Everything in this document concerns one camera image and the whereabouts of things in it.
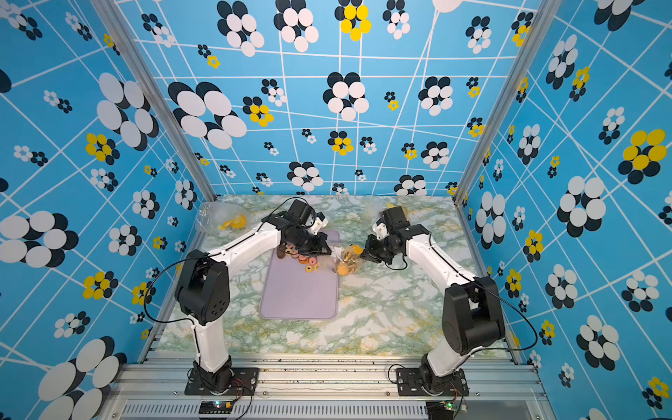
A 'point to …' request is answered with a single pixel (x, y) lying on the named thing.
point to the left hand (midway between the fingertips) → (334, 249)
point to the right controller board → (440, 409)
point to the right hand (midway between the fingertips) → (364, 254)
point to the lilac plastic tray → (290, 292)
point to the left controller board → (215, 407)
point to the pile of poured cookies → (311, 262)
